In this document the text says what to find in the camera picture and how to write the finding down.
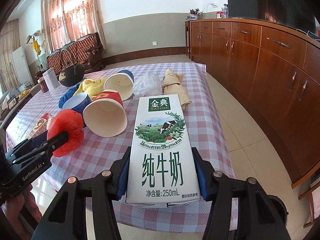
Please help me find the red snack carton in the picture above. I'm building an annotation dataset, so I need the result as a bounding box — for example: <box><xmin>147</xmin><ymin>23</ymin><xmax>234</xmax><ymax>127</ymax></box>
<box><xmin>27</xmin><ymin>113</ymin><xmax>52</xmax><ymax>139</ymax></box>

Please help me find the red plastic bag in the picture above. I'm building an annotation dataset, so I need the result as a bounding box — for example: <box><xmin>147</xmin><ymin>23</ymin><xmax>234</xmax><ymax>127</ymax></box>
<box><xmin>47</xmin><ymin>109</ymin><xmax>84</xmax><ymax>158</ymax></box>

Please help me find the blue paper cup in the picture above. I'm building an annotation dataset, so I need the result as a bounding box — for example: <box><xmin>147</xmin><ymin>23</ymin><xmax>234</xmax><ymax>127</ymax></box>
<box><xmin>104</xmin><ymin>69</ymin><xmax>135</xmax><ymax>101</ymax></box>
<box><xmin>62</xmin><ymin>92</ymin><xmax>92</xmax><ymax>114</ymax></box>

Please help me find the blue cloth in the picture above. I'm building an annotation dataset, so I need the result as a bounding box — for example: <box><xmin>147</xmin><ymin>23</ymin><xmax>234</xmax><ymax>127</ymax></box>
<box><xmin>58</xmin><ymin>83</ymin><xmax>80</xmax><ymax>109</ymax></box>

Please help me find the red paper cup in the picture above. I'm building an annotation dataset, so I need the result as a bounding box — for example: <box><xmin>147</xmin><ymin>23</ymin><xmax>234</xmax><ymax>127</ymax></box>
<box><xmin>83</xmin><ymin>89</ymin><xmax>127</xmax><ymax>138</ymax></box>

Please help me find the yellow cloth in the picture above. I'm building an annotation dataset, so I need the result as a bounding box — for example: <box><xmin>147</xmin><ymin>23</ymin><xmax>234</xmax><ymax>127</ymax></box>
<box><xmin>73</xmin><ymin>77</ymin><xmax>106</xmax><ymax>100</ymax></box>

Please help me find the white milk carton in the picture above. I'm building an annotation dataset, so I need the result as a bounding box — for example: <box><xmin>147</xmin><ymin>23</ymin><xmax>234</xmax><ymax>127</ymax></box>
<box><xmin>126</xmin><ymin>94</ymin><xmax>200</xmax><ymax>208</ymax></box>

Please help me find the clear plastic bag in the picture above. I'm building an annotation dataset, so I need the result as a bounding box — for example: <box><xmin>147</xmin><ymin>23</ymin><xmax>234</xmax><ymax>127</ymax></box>
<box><xmin>133</xmin><ymin>72</ymin><xmax>162</xmax><ymax>98</ymax></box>

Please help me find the beige cloth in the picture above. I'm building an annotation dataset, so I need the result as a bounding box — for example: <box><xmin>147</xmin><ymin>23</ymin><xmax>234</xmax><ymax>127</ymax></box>
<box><xmin>162</xmin><ymin>68</ymin><xmax>191</xmax><ymax>110</ymax></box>

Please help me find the person's left hand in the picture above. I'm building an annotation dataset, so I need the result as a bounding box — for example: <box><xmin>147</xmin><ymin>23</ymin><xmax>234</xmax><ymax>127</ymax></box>
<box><xmin>1</xmin><ymin>185</ymin><xmax>42</xmax><ymax>239</ymax></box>

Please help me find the low side cabinet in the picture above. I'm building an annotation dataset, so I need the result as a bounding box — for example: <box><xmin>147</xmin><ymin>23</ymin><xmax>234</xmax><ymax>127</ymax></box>
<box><xmin>0</xmin><ymin>83</ymin><xmax>41</xmax><ymax>131</ymax></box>

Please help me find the dark red tea canister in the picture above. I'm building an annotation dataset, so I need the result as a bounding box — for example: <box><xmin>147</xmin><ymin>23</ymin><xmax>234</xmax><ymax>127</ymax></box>
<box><xmin>37</xmin><ymin>77</ymin><xmax>49</xmax><ymax>93</ymax></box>

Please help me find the pink checkered tablecloth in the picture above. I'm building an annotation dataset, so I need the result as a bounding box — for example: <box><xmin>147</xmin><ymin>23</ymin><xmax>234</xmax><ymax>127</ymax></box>
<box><xmin>6</xmin><ymin>63</ymin><xmax>234</xmax><ymax>233</ymax></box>

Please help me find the white tea tin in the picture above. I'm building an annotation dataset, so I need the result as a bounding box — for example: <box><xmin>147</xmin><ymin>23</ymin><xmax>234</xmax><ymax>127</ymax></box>
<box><xmin>43</xmin><ymin>68</ymin><xmax>59</xmax><ymax>92</ymax></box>

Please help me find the wooden framed pink stool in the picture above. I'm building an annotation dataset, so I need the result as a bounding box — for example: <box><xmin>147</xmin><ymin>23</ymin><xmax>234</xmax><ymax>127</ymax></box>
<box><xmin>298</xmin><ymin>178</ymin><xmax>320</xmax><ymax>228</ymax></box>

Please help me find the black cast iron teapot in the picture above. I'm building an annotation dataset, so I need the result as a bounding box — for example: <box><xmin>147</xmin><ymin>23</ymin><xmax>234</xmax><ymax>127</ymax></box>
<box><xmin>59</xmin><ymin>48</ymin><xmax>85</xmax><ymax>87</ymax></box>

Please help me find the white air conditioner unit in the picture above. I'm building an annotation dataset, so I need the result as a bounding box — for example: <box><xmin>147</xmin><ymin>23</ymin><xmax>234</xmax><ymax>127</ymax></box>
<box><xmin>12</xmin><ymin>47</ymin><xmax>34</xmax><ymax>85</ymax></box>

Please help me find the wooden sofa bench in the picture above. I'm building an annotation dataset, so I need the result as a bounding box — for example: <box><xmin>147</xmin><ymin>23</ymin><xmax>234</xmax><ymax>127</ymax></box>
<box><xmin>47</xmin><ymin>33</ymin><xmax>105</xmax><ymax>75</ymax></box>

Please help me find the yellow artificial flower plant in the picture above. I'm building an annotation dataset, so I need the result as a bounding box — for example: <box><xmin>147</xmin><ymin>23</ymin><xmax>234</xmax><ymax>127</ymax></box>
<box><xmin>26</xmin><ymin>30</ymin><xmax>44</xmax><ymax>71</ymax></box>

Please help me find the pink patterned curtain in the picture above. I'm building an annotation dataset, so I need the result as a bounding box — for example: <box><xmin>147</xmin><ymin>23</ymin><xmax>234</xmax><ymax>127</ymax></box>
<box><xmin>40</xmin><ymin>0</ymin><xmax>107</xmax><ymax>54</ymax></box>

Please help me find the long wooden sideboard cabinet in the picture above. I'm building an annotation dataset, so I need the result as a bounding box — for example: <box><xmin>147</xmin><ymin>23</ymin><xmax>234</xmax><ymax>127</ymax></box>
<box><xmin>186</xmin><ymin>18</ymin><xmax>319</xmax><ymax>187</ymax></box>

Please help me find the red white can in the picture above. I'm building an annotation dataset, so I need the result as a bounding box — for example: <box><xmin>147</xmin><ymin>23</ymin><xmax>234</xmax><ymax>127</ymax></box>
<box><xmin>216</xmin><ymin>11</ymin><xmax>223</xmax><ymax>18</ymax></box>

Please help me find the small potted plant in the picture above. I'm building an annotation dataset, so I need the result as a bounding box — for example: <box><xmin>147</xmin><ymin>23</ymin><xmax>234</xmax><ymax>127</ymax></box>
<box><xmin>186</xmin><ymin>8</ymin><xmax>203</xmax><ymax>21</ymax></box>

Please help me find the black flat television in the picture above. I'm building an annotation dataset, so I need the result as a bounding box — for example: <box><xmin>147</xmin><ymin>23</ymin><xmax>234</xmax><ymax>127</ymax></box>
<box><xmin>228</xmin><ymin>0</ymin><xmax>316</xmax><ymax>33</ymax></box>

